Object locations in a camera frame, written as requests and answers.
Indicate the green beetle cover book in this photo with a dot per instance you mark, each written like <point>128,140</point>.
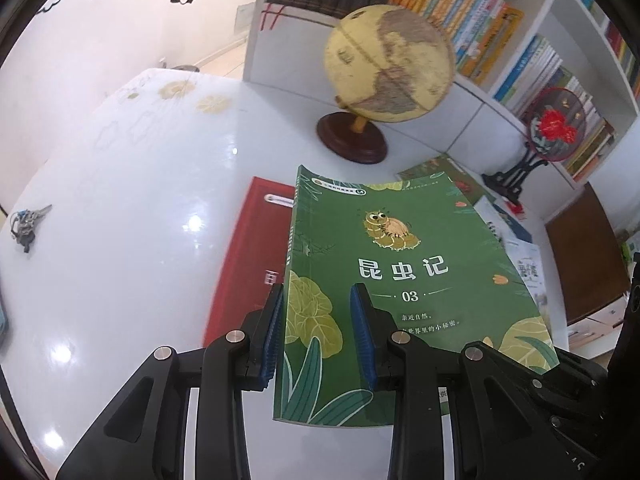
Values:
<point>435,172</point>

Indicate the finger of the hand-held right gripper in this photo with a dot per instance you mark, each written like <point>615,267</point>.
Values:
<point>565,380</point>

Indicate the red tassel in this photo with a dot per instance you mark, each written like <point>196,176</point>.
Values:
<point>515,207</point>

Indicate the white bookshelf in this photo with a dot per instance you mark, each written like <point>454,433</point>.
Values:
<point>450,125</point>

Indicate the brown wooden cabinet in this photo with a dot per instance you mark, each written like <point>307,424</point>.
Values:
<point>585,250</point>

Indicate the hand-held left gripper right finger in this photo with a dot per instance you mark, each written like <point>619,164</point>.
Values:
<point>362,335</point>

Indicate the round embroidered fan on stand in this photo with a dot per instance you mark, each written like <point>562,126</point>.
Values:
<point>555,125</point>

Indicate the green caterpillar cover book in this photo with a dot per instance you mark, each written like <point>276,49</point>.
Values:
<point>435,240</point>

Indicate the row of yellow orange books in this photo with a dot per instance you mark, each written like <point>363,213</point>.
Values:
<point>450,5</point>

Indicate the row of colourful thin books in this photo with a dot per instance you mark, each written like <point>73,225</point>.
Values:
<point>622,50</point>

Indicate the bunch of keys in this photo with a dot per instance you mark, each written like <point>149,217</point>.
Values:
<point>27,222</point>

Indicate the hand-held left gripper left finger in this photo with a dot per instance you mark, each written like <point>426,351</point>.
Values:
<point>274,335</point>

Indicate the red cover book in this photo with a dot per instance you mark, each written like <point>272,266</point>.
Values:
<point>240,260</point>

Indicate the yellow globe on wooden base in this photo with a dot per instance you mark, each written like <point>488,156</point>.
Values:
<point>390,60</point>

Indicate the light blue cartoon cover book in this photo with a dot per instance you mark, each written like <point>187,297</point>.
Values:
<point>530,275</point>

